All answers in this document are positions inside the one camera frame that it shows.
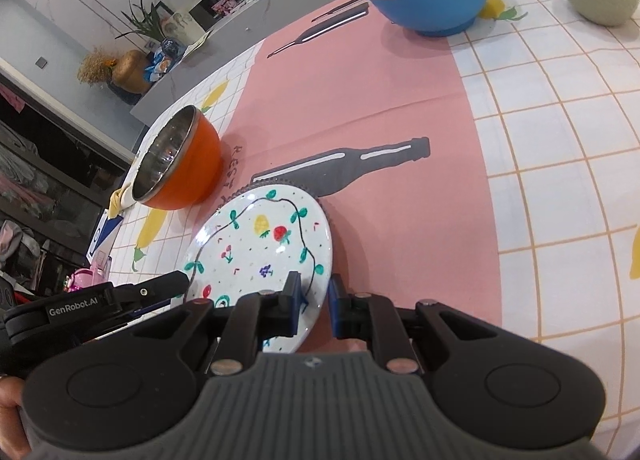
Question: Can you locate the white fruit painted plate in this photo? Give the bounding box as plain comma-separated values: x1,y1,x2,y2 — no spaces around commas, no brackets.
181,182,333,353

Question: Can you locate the orange steel bowl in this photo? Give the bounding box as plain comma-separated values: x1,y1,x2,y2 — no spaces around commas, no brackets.
131,105,224,211

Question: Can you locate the person's left hand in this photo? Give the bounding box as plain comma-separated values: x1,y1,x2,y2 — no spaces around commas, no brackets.
0,376,30,460

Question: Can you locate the pink and white tablecloth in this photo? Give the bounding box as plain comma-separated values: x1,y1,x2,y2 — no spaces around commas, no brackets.
110,0,639,458

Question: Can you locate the golden round vase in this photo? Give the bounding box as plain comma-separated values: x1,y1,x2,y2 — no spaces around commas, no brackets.
111,50,151,95

